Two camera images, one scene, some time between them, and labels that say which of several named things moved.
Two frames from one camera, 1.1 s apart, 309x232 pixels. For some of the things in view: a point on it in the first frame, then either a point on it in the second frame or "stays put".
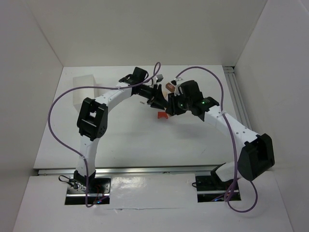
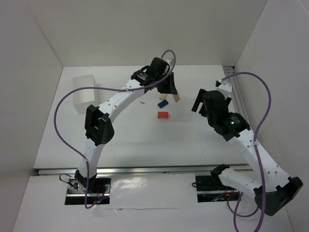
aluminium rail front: (118, 170) stays put
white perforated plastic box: (79, 96) stays put
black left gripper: (156, 95) → (167, 86)
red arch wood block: (162, 114) stays put
